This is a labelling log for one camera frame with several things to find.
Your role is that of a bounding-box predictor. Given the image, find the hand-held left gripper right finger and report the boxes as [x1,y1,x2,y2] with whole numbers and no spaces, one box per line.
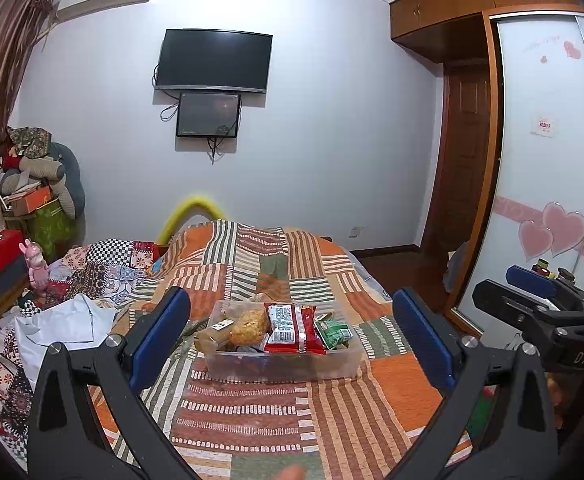
[379,287,558,480]

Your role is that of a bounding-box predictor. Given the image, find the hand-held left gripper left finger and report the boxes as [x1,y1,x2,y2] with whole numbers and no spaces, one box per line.
[27,286,203,480]

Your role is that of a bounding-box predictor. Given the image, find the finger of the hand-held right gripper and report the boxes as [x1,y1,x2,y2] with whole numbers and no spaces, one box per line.
[505,265,584,307]
[472,280,584,342]

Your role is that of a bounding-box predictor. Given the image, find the green snack packet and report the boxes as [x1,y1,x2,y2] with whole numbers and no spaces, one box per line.
[314,312,354,350]

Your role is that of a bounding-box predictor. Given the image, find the clear plastic container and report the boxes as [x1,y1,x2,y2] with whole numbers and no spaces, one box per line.
[193,300,364,385]

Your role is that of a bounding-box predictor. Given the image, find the red white snack packet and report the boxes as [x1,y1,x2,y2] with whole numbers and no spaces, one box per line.
[263,303,327,356]

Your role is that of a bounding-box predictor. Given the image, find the small colourful bottles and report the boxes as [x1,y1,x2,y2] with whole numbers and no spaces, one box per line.
[532,258,575,283]

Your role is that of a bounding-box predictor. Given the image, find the clear cookie packet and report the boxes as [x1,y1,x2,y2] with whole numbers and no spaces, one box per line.
[193,319,235,353]

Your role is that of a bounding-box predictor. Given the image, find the checkered patchwork quilt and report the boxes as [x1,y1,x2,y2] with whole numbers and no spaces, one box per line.
[0,240,173,461]

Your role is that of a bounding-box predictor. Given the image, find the green printed bag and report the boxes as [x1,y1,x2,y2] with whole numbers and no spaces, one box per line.
[471,389,495,438]

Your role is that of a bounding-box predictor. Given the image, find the white cloth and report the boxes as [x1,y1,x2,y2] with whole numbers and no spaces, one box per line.
[14,294,118,391]

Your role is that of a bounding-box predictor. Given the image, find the orange puff snack packet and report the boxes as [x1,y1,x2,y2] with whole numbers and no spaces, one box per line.
[229,307,272,347]

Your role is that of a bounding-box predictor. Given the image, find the white sliding wardrobe door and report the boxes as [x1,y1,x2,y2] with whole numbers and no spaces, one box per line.
[454,12,584,331]

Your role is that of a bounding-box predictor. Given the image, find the striped patchwork blanket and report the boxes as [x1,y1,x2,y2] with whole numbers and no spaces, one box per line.
[84,220,473,480]

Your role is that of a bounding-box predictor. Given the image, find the brown wooden door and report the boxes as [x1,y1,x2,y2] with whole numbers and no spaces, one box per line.
[422,60,493,256]

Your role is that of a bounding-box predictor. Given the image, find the yellow foam tube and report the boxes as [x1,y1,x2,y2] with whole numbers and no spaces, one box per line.
[156,196,225,245]

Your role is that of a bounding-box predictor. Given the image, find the pink toy figure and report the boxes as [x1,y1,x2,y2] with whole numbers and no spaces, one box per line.
[18,239,49,291]

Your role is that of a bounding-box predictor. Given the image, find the green printed box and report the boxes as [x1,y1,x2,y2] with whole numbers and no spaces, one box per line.
[32,200,75,261]

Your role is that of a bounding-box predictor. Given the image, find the dark grey box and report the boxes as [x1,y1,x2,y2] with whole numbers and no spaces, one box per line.
[0,255,30,298]

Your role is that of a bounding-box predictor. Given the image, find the orange box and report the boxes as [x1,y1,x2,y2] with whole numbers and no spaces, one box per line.
[9,186,53,216]

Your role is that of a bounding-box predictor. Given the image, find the grey stuffed cushion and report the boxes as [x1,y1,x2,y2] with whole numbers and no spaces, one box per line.
[0,142,87,220]

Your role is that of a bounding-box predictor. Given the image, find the small black monitor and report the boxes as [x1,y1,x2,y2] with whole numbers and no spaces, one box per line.
[176,92,242,139]

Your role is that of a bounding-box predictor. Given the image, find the patterned folded cloth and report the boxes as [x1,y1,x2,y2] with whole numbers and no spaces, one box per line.
[9,127,53,158]

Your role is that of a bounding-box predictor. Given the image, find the wooden overhead cabinet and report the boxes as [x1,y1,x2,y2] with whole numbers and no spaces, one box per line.
[389,0,584,63]

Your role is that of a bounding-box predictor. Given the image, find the large black television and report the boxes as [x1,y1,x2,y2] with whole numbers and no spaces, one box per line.
[153,29,273,95]

